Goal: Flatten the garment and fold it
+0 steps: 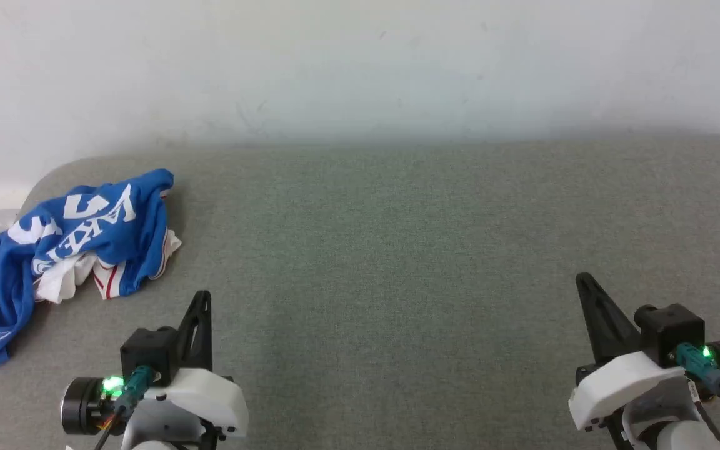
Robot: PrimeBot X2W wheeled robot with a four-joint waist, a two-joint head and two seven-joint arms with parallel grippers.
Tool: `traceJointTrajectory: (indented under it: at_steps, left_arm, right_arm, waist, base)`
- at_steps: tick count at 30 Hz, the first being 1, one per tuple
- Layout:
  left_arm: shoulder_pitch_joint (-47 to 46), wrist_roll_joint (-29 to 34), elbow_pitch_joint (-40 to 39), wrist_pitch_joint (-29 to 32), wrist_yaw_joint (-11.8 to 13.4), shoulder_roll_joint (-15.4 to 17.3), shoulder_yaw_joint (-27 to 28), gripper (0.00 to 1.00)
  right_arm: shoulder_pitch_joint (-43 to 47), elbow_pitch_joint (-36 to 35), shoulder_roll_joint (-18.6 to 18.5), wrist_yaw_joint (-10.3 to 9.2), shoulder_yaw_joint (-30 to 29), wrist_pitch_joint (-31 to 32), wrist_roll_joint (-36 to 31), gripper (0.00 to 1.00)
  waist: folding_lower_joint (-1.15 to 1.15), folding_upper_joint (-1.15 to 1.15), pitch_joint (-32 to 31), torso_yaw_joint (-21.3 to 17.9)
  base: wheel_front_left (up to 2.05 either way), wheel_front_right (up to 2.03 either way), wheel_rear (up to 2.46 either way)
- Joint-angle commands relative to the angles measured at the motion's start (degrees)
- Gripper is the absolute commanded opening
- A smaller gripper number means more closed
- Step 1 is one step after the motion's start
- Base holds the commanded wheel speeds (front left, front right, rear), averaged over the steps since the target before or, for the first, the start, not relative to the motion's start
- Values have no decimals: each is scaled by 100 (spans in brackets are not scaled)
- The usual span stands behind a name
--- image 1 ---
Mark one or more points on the white wall trunking box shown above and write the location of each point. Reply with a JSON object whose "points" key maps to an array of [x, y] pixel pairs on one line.
{"points": [[10, 197]]}

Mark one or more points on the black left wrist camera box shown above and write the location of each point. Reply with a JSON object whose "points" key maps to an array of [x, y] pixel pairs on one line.
{"points": [[147, 350]]}

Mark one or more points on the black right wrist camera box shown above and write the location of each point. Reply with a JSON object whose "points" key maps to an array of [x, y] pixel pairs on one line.
{"points": [[669, 331]]}

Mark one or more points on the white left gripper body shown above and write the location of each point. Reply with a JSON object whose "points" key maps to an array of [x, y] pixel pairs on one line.
{"points": [[210, 400]]}

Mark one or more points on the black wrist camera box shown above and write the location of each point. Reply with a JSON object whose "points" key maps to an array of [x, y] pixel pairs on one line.
{"points": [[147, 350], [669, 331]]}

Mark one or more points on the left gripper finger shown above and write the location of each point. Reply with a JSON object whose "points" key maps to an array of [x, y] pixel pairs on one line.
{"points": [[184, 350], [202, 337]]}

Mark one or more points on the blue and white sports jersey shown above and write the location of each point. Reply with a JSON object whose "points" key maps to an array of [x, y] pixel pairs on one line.
{"points": [[110, 225]]}

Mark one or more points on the grey-green fabric sofa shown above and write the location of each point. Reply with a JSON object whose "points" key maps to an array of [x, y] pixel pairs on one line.
{"points": [[397, 281]]}

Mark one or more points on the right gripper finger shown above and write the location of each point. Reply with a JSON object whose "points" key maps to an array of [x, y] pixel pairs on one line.
{"points": [[607, 331]]}

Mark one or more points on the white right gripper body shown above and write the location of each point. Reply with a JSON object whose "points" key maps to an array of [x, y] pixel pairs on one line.
{"points": [[616, 381]]}

